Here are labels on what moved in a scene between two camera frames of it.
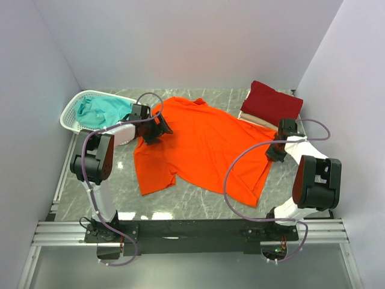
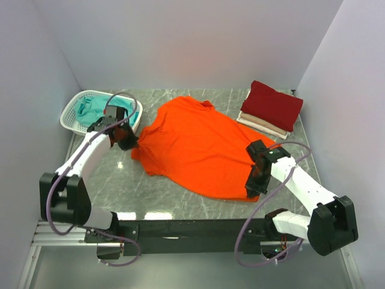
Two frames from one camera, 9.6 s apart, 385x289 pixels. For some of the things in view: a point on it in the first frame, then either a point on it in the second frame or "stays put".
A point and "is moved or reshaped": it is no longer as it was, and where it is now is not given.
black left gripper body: (151, 132) to (128, 138)
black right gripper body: (275, 153) to (257, 182)
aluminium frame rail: (56, 233) stays put
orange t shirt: (206, 149) is moved or reshaped
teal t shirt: (97, 112) stays put
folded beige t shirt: (257, 120) stays put
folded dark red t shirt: (264, 103) stays put
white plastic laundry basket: (69, 119) stays put
